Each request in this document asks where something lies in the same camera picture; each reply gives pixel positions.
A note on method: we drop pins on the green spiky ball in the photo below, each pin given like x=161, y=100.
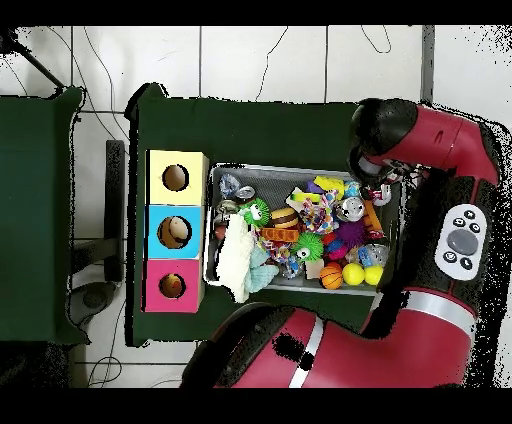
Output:
x=310, y=248
x=256, y=212

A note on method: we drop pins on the cream yellow waffle cloth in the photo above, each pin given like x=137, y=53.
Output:
x=236, y=260

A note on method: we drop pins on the colourful patterned cloth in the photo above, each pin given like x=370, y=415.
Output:
x=318, y=214

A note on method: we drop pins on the mint green waffle cloth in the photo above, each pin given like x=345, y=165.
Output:
x=262, y=276

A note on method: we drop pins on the purple spiky ball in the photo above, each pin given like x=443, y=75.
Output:
x=350, y=234

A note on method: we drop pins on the yellow plush duck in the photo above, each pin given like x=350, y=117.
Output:
x=172, y=286

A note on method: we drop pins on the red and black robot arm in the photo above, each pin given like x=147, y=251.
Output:
x=448, y=152

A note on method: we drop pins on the wooden box with three holes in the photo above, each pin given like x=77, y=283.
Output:
x=178, y=204

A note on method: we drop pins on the small orange plastic block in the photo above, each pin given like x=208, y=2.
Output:
x=280, y=234

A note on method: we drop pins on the yellow toy banana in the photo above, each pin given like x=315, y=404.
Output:
x=330, y=186

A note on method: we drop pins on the wooden cube block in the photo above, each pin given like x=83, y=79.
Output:
x=314, y=270

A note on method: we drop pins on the dark green table cloth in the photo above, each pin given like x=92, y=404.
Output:
x=40, y=160
x=272, y=128

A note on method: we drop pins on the silver metal can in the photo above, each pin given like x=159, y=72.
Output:
x=350, y=210

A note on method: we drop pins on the small orange basketball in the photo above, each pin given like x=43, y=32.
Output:
x=331, y=276

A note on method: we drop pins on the yellow ball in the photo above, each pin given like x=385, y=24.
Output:
x=373, y=275
x=354, y=274

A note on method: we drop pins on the orange plastic block toy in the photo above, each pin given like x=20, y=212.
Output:
x=373, y=220

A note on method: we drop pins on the black tripod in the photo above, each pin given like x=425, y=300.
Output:
x=6, y=40

